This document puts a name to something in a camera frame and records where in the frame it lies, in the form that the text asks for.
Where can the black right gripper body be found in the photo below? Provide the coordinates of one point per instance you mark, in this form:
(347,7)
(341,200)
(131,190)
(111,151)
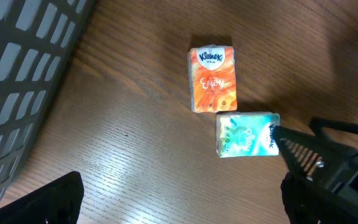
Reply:
(341,179)

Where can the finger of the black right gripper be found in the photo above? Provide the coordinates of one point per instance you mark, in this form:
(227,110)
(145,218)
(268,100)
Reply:
(317,124)
(314,157)

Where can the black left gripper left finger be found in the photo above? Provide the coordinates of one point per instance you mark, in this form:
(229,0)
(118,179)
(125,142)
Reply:
(57,202)

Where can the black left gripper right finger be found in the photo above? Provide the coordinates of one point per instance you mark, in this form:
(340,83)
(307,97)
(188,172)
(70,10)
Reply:
(306,203)

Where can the small teal tissue pack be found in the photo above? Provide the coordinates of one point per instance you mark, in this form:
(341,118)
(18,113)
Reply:
(246,134)

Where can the small orange tissue pack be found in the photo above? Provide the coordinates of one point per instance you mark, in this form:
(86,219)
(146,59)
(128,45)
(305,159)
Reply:
(212,78)

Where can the grey plastic mesh basket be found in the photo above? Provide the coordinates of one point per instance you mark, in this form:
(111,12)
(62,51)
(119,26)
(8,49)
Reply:
(37,39)

